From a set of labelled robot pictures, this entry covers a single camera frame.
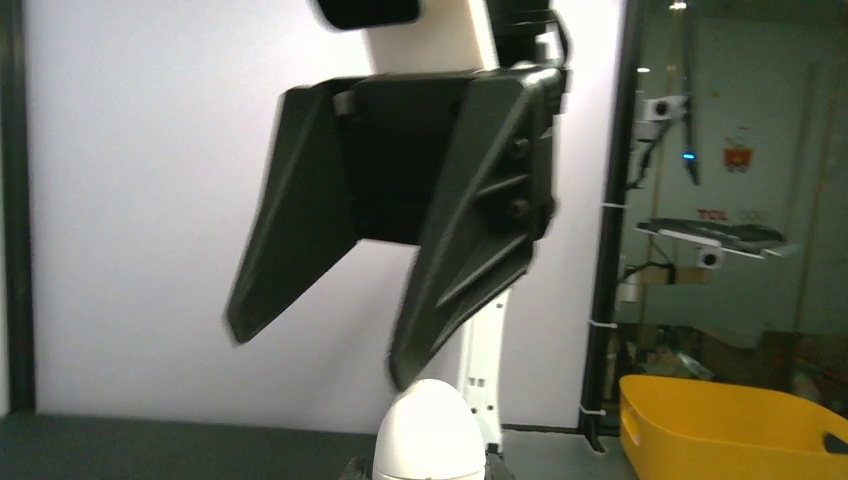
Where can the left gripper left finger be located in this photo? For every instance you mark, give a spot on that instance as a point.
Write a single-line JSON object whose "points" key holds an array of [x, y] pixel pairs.
{"points": [[358, 468]]}

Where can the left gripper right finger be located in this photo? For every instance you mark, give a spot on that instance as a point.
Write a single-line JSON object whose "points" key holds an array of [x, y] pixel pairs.
{"points": [[496, 469]]}

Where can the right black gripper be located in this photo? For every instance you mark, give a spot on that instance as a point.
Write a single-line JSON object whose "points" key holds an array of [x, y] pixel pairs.
{"points": [[458, 163]]}

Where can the white earbud case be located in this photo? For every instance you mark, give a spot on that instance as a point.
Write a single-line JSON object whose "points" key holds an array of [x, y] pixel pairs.
{"points": [[429, 432]]}

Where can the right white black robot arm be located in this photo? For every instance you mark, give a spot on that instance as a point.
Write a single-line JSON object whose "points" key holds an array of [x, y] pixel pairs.
{"points": [[526, 33]]}

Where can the monitor on arm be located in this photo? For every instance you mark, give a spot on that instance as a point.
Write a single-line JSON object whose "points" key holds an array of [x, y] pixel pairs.
{"points": [[659, 115]]}

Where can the yellow plastic bin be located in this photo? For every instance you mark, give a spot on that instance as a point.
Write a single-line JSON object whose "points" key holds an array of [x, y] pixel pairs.
{"points": [[674, 428]]}

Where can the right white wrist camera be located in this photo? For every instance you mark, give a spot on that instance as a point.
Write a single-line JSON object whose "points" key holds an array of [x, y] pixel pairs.
{"points": [[418, 37]]}

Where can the right black corner post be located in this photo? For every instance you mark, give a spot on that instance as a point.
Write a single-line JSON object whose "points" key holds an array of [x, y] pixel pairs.
{"points": [[612, 212]]}

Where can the black corner post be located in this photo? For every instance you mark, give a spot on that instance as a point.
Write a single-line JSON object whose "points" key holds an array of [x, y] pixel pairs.
{"points": [[612, 212], [22, 391]]}

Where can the left black corner post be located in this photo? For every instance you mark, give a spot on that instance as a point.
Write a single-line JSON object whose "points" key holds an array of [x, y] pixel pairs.
{"points": [[22, 391]]}

